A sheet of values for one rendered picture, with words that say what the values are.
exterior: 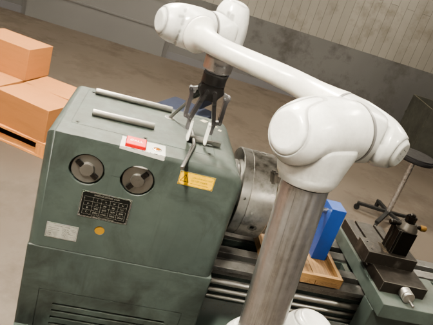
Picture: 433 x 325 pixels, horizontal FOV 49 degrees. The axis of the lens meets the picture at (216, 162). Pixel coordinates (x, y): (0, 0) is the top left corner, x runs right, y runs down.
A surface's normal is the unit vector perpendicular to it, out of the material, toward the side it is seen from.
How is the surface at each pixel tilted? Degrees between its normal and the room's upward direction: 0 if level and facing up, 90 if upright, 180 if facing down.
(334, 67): 90
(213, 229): 90
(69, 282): 90
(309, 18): 90
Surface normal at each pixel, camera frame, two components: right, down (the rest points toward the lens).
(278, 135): -0.74, -0.08
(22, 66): -0.26, 0.31
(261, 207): 0.13, 0.25
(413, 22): -0.04, 0.38
